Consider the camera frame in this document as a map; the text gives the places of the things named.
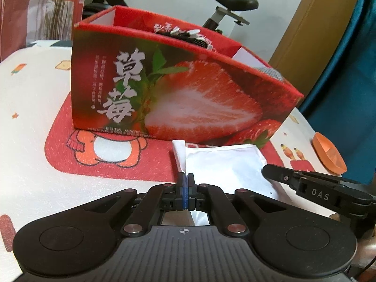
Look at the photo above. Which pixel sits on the grey towel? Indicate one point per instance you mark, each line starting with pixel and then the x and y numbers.
pixel 271 72

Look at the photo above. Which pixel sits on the black fabric wrap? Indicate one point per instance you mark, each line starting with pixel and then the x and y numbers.
pixel 199 42

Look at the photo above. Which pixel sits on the orange paper boat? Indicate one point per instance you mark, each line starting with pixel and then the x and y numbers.
pixel 329 152

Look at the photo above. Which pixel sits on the white cartoon print tablecloth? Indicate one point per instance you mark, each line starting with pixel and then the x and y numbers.
pixel 29 108

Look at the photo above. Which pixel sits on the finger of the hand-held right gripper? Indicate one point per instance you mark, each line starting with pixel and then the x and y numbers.
pixel 277 174

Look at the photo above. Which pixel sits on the red bamboo print curtain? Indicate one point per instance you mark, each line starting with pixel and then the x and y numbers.
pixel 29 6

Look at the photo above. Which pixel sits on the black exercise bike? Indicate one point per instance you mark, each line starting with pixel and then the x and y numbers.
pixel 235 1

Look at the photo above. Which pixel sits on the red strawberry print box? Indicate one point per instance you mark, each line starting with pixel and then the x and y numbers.
pixel 205 100

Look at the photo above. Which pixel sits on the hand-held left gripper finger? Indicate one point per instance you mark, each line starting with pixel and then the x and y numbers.
pixel 184 192
pixel 190 192

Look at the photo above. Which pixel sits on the white plastic pouch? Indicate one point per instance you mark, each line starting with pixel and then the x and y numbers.
pixel 229 167

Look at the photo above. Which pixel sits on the wooden door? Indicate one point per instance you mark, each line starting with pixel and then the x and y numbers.
pixel 317 20

